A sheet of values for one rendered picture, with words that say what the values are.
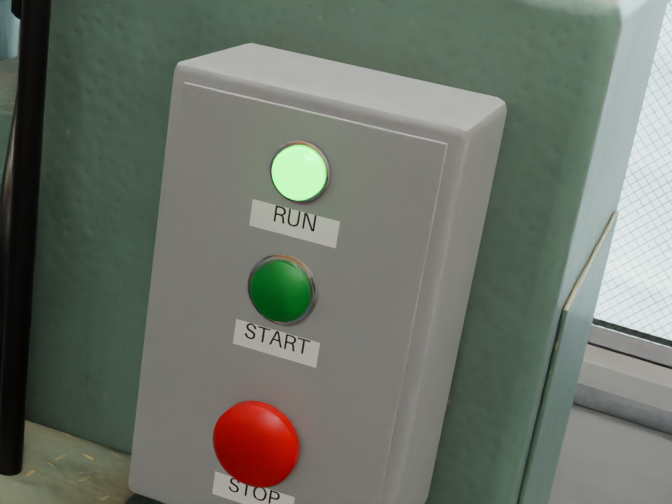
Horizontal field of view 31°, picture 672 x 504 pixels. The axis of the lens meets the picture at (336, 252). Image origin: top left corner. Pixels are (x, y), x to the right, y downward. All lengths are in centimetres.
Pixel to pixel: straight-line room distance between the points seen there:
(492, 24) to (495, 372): 13
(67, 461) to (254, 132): 18
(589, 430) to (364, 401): 153
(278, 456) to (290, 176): 9
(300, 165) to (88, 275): 15
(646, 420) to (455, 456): 142
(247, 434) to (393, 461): 5
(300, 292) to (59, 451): 17
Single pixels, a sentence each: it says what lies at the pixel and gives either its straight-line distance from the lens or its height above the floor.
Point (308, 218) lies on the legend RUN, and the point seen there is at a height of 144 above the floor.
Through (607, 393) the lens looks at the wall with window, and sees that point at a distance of 189.
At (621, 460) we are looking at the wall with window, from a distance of 193.
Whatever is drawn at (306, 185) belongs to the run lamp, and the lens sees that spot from 37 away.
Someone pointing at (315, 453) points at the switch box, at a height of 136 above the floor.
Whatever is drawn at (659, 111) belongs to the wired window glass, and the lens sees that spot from 184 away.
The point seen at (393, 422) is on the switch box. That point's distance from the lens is 40.
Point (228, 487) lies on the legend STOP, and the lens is 43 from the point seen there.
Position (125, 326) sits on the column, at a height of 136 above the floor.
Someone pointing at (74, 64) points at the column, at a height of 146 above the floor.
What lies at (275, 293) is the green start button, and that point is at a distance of 39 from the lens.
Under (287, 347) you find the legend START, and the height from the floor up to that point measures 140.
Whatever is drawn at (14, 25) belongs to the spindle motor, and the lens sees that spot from 66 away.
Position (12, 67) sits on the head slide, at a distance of 63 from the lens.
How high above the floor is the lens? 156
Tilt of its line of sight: 19 degrees down
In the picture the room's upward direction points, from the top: 9 degrees clockwise
